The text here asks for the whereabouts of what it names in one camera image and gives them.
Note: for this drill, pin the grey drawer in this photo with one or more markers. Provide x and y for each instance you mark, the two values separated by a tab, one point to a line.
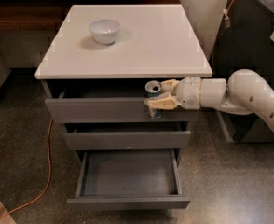
110	109
113	136
129	180

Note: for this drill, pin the blue silver redbull can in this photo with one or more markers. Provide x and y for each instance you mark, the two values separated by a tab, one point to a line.
153	89

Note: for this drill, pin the dark grey cabinet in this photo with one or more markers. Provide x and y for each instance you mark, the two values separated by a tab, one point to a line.
246	42

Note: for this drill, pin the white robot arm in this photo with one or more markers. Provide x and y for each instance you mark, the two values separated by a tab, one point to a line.
245	92

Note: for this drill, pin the grey bottom drawer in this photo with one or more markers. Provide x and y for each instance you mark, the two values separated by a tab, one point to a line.
129	180

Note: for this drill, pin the brown wooden counter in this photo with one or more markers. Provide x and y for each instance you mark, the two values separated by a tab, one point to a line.
48	15

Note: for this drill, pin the white bowl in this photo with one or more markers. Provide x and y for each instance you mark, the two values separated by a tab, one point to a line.
104	31

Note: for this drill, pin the grey cabinet with white top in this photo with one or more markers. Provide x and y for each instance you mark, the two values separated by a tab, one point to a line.
155	42

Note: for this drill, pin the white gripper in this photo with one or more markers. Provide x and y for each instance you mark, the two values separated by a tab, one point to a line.
188	92

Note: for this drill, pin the grey top drawer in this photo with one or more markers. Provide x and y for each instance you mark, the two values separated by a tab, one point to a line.
110	109

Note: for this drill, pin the grey middle drawer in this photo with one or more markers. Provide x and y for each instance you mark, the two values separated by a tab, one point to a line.
113	136

